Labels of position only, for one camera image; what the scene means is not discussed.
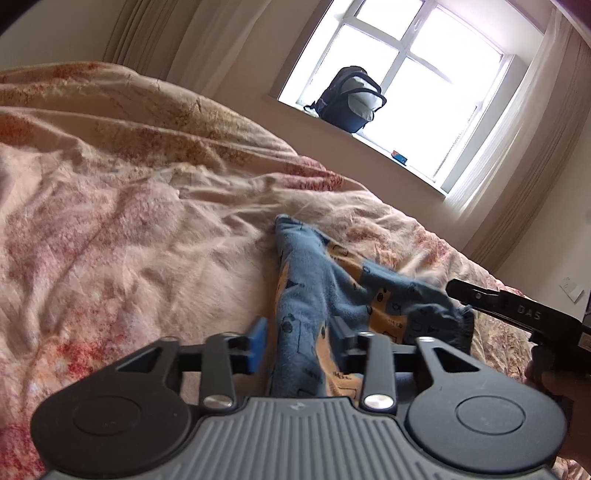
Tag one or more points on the white frame window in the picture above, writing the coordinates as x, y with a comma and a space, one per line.
406, 78

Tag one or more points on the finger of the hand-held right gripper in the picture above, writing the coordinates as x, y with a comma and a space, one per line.
471, 293

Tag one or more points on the small blue red box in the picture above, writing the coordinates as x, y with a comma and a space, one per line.
399, 157

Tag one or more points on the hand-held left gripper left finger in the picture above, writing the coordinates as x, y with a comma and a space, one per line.
258, 344

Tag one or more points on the white sheer curtain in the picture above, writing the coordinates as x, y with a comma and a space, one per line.
503, 124

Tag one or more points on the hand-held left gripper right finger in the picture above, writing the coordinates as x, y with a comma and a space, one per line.
339, 339

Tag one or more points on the beige window sill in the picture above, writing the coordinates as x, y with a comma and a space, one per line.
360, 143

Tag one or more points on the beige curtain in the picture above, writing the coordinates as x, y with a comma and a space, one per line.
540, 194
138, 34

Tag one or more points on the dark blue grey backpack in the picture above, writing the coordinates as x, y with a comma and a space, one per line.
351, 99

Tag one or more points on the person's right hand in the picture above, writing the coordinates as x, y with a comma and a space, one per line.
551, 392

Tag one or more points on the blue bear print pants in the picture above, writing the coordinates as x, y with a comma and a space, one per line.
318, 300

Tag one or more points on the pink floral blanket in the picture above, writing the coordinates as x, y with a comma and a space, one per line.
115, 230

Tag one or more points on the white wall socket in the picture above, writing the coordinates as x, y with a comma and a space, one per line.
571, 289

